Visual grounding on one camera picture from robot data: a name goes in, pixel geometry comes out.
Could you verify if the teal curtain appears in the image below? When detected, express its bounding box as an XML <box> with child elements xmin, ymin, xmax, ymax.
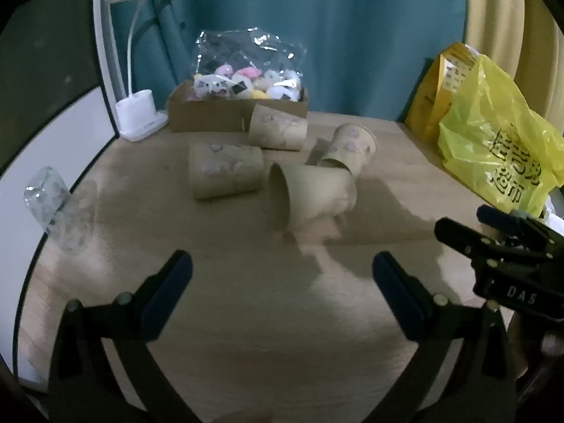
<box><xmin>106</xmin><ymin>0</ymin><xmax>468</xmax><ymax>123</ymax></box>

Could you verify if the printed brown paper cup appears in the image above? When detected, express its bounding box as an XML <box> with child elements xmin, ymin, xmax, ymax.
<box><xmin>189</xmin><ymin>142</ymin><xmax>264</xmax><ymax>202</ymax></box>
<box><xmin>247</xmin><ymin>103</ymin><xmax>308</xmax><ymax>152</ymax></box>
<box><xmin>267</xmin><ymin>162</ymin><xmax>358</xmax><ymax>233</ymax></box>
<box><xmin>316</xmin><ymin>123</ymin><xmax>378</xmax><ymax>182</ymax></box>

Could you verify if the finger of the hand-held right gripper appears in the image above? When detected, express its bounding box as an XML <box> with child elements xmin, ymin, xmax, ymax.
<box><xmin>477</xmin><ymin>204</ymin><xmax>551</xmax><ymax>242</ymax></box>
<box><xmin>434</xmin><ymin>217</ymin><xmax>499</xmax><ymax>259</ymax></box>

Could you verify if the person's right hand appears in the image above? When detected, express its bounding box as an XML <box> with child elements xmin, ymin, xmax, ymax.
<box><xmin>507</xmin><ymin>314</ymin><xmax>564</xmax><ymax>401</ymax></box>

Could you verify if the yellow paper bag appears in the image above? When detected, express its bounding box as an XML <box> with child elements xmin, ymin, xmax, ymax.
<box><xmin>404</xmin><ymin>42</ymin><xmax>482</xmax><ymax>144</ymax></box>

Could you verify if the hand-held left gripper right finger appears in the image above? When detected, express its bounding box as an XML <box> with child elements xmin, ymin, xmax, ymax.
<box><xmin>366</xmin><ymin>250</ymin><xmax>519</xmax><ymax>423</ymax></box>

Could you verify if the clear plastic wrapper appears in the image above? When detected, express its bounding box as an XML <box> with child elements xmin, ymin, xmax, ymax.
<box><xmin>24</xmin><ymin>166</ymin><xmax>72</xmax><ymax>235</ymax></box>

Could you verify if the beige curtain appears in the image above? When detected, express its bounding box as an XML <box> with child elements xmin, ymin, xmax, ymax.
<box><xmin>465</xmin><ymin>0</ymin><xmax>561</xmax><ymax>117</ymax></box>

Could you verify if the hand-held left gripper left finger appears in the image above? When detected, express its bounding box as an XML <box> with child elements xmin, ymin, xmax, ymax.
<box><xmin>46</xmin><ymin>249</ymin><xmax>203</xmax><ymax>423</ymax></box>

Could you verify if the brown cardboard box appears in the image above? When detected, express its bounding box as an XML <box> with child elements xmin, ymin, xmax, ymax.
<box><xmin>166</xmin><ymin>80</ymin><xmax>309</xmax><ymax>133</ymax></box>

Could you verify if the white desk lamp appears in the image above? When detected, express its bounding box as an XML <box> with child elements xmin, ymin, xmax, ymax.
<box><xmin>104</xmin><ymin>0</ymin><xmax>191</xmax><ymax>143</ymax></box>

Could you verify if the yellow plastic bag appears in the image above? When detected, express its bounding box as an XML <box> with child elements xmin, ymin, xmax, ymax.
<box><xmin>438</xmin><ymin>54</ymin><xmax>564</xmax><ymax>220</ymax></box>

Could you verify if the clear bag of plush toys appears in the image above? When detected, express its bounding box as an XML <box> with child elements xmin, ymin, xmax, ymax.
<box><xmin>192</xmin><ymin>29</ymin><xmax>308</xmax><ymax>102</ymax></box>

